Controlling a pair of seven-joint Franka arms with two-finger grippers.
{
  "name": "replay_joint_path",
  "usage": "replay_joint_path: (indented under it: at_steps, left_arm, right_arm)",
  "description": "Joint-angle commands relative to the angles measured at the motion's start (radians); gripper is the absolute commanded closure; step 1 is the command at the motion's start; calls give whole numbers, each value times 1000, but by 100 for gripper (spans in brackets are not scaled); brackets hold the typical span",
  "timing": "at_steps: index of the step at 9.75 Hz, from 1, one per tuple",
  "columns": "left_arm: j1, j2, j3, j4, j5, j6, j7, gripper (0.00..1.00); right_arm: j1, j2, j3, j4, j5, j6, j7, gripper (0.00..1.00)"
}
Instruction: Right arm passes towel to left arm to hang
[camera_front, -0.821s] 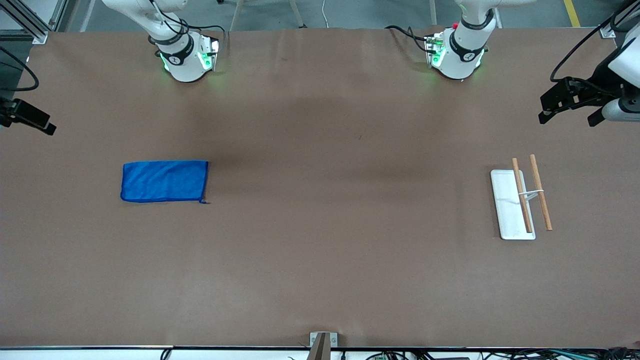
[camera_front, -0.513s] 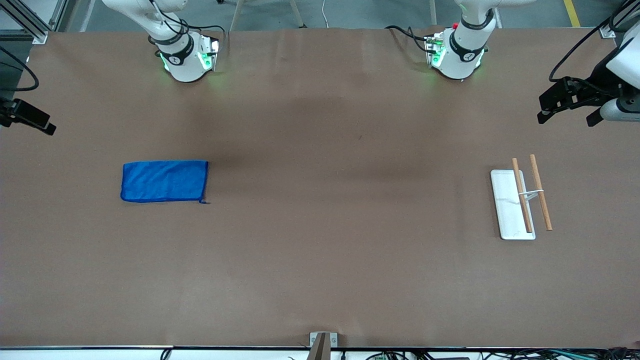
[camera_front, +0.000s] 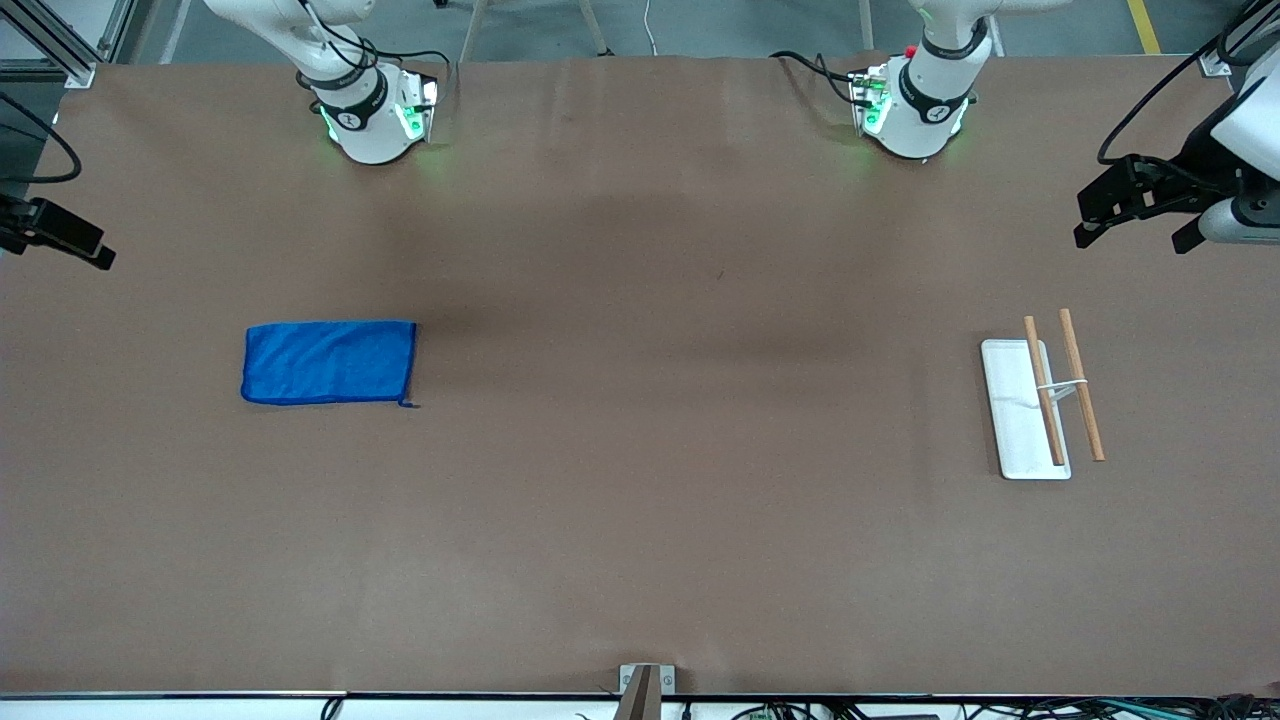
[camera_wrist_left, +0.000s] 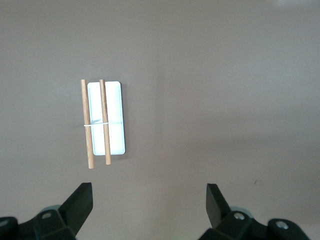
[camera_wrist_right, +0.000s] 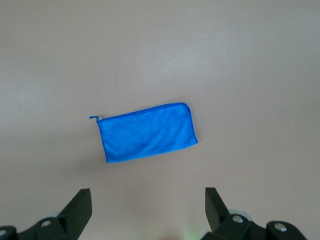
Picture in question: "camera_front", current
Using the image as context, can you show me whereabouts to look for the black left base cable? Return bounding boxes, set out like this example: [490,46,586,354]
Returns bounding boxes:
[769,49,863,107]

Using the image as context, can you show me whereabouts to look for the white towel rack wooden bars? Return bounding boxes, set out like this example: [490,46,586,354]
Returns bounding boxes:
[980,308,1107,482]

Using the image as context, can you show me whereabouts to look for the tangled cable bundle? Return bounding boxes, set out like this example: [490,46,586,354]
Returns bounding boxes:
[730,693,1280,720]

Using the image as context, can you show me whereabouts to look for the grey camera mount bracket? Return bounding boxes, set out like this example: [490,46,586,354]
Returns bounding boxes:
[615,664,677,720]

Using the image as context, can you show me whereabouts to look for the blue microfibre towel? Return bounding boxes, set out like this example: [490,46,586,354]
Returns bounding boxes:
[240,320,420,409]

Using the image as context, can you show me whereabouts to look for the metal base connector bracket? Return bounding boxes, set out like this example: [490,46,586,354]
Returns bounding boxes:
[848,68,893,137]
[398,72,442,144]

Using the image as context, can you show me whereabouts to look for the aluminium frame profile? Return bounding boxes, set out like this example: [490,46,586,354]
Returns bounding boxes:
[0,0,136,90]
[1199,0,1263,80]

